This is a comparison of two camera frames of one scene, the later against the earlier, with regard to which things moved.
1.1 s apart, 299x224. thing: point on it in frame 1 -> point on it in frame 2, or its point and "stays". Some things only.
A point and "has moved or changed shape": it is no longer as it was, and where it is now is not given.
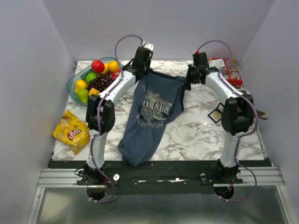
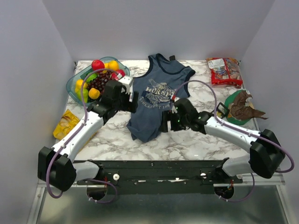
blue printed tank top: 156,101 has moved or changed shape
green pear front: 82,95 stays
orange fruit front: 93,91 stays
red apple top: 98,66 stays
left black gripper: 145,72 -> 130,107
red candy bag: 230,68 stays
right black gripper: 188,80 -> 167,115
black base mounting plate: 160,177 stays
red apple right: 115,75 stays
